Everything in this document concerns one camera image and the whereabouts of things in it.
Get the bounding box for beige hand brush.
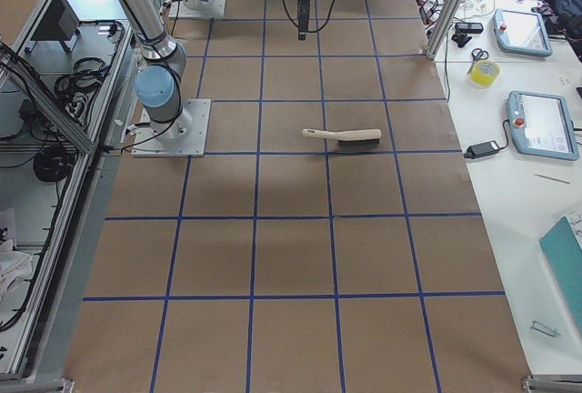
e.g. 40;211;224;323
301;128;382;146

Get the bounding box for black scissors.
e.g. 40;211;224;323
467;48;489;75

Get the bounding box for yellow tape roll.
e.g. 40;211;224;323
469;60;500;86

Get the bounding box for blue teach pendant far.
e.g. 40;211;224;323
492;9;553;57

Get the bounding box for blue teach pendant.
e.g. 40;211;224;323
507;91;579;161
492;9;553;57

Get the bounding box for black power adapter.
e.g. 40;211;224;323
464;140;501;159

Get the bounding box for blue teach pendant near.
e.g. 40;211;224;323
507;91;579;161

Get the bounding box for teal notebook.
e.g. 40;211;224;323
539;216;581;317

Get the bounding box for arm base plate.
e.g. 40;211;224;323
169;0;226;20
131;99;211;157

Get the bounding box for aluminium frame post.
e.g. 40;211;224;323
425;0;462;60

